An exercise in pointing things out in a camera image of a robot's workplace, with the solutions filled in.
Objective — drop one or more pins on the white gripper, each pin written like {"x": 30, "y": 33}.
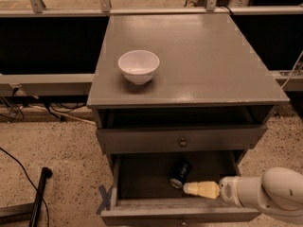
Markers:
{"x": 227, "y": 189}

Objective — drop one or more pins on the blue pepsi can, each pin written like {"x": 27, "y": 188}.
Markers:
{"x": 180, "y": 173}

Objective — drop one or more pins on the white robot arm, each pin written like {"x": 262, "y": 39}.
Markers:
{"x": 278, "y": 193}

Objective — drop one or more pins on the top grey drawer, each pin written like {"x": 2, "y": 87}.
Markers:
{"x": 178, "y": 139}

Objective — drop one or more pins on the open middle grey drawer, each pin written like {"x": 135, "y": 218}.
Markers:
{"x": 143, "y": 196}

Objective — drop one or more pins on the grey wooden drawer cabinet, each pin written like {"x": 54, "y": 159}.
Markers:
{"x": 209, "y": 75}

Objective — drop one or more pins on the blue tape cross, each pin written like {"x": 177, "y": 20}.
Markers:
{"x": 106, "y": 195}

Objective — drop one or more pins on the white ceramic bowl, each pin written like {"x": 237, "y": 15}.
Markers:
{"x": 138, "y": 66}

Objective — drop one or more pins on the black metal stand leg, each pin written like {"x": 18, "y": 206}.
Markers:
{"x": 27, "y": 211}

